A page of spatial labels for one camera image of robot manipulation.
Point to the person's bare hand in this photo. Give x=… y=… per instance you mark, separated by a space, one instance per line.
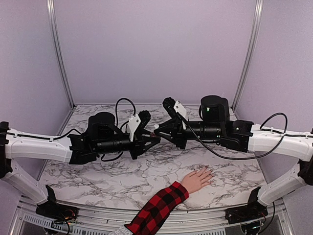
x=197 y=180

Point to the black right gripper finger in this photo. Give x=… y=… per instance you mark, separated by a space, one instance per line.
x=169 y=138
x=167 y=125

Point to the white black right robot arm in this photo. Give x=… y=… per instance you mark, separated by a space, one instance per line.
x=243 y=136

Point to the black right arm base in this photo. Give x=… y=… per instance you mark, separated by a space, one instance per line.
x=252 y=210

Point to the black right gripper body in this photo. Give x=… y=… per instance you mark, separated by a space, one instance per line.
x=181 y=142

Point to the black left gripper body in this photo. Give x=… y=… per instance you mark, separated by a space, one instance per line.
x=137 y=143

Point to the aluminium frame post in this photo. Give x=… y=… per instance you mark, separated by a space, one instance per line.
x=256 y=22
x=58 y=52

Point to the red black plaid sleeve forearm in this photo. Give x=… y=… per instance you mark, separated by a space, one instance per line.
x=154 y=213

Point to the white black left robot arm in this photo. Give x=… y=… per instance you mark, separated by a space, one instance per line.
x=101 y=137

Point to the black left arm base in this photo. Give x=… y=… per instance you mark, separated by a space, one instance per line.
x=55 y=210

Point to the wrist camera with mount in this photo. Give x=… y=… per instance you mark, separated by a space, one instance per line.
x=175 y=110
x=137 y=123

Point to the aluminium left rear frame post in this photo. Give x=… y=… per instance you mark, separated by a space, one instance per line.
x=58 y=52

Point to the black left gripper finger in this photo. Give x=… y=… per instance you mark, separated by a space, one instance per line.
x=148 y=143
x=145 y=133

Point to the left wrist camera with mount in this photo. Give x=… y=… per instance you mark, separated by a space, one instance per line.
x=137 y=123

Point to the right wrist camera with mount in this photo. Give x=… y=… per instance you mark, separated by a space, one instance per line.
x=175 y=110

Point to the aluminium right rear frame post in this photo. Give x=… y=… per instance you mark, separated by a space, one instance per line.
x=256 y=22

